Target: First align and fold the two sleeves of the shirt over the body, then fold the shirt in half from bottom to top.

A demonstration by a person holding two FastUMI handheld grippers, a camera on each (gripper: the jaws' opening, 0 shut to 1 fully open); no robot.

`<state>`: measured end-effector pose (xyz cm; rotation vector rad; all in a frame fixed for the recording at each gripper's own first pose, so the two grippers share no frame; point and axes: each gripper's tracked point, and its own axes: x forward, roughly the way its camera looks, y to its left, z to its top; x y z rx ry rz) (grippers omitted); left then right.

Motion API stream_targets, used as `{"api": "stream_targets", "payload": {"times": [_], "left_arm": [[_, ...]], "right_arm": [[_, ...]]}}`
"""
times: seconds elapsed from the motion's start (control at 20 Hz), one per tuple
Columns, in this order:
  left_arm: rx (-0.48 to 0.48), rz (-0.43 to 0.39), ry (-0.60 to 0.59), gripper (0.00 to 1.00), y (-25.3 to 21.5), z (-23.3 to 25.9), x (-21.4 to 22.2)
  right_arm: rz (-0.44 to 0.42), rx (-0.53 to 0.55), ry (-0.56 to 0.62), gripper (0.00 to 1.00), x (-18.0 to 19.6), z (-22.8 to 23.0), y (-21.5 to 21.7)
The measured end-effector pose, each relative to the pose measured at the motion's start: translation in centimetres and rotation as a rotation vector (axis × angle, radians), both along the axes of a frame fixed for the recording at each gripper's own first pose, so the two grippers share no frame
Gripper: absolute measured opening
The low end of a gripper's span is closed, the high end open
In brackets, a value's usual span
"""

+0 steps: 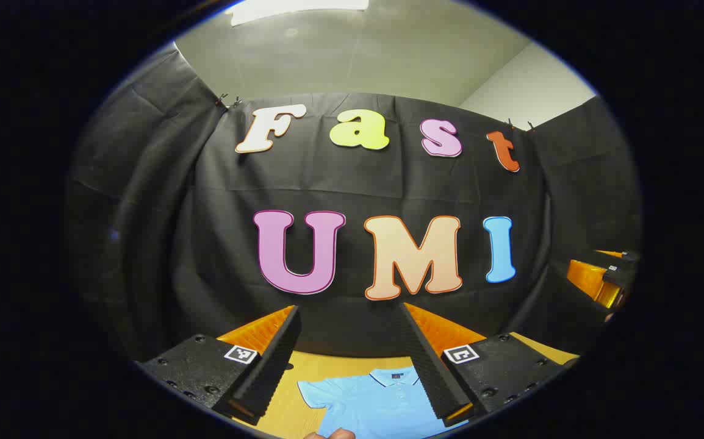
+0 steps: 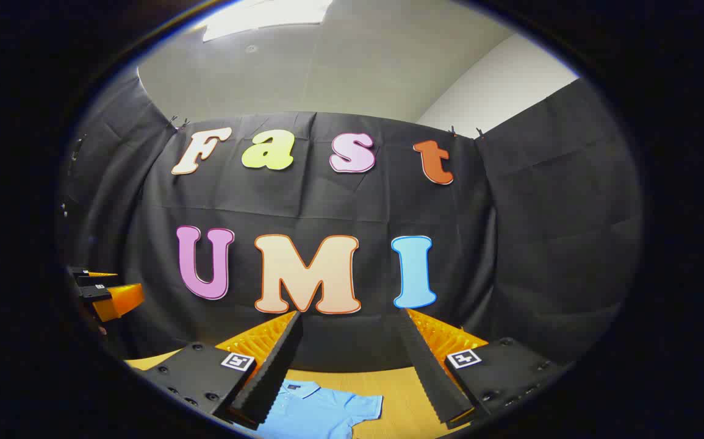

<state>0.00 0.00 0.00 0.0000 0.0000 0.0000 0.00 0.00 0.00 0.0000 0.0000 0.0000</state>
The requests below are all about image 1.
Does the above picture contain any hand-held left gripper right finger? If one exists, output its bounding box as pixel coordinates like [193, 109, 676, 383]
[398, 302, 572, 427]

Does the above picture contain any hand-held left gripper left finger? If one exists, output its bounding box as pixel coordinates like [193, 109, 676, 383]
[135, 305, 302, 426]

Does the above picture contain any light blue T-shirt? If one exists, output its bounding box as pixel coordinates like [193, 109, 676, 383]
[297, 366, 470, 439]

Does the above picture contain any black backdrop cloth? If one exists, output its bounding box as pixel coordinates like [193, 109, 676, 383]
[65, 46, 642, 366]

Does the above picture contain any white ceiling light panel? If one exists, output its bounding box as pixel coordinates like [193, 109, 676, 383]
[230, 0, 370, 27]

